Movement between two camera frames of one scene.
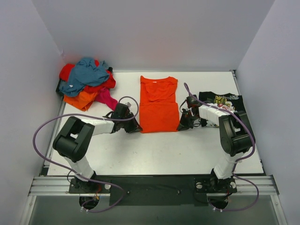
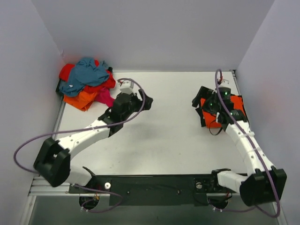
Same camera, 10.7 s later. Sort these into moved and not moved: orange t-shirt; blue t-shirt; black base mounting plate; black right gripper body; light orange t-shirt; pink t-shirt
Moved: orange t-shirt; black right gripper body
Not moved: pink t-shirt; black base mounting plate; blue t-shirt; light orange t-shirt
